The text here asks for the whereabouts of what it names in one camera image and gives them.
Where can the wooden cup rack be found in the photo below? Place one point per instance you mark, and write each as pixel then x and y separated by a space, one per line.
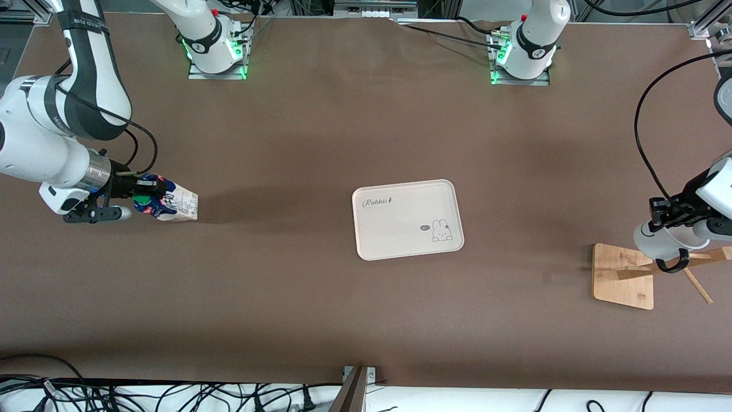
pixel 623 286

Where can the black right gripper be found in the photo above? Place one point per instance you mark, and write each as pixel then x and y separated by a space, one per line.
pixel 121 184

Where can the blue and white milk carton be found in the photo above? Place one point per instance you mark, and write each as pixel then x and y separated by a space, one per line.
pixel 180 206

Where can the aluminium frame corner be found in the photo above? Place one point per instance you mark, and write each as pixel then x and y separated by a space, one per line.
pixel 28 11
pixel 709 23

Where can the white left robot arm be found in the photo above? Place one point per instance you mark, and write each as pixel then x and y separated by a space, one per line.
pixel 534 40

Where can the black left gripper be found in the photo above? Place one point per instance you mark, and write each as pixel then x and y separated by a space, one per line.
pixel 680 206

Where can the grey power strip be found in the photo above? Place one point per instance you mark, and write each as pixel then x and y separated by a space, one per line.
pixel 374 8

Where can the cream tray with rabbit print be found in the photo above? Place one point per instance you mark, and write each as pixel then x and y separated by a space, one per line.
pixel 394 229

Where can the aluminium profile post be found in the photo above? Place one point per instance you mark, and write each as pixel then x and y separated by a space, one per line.
pixel 351 395

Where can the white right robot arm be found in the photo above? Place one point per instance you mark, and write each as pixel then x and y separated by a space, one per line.
pixel 40 149

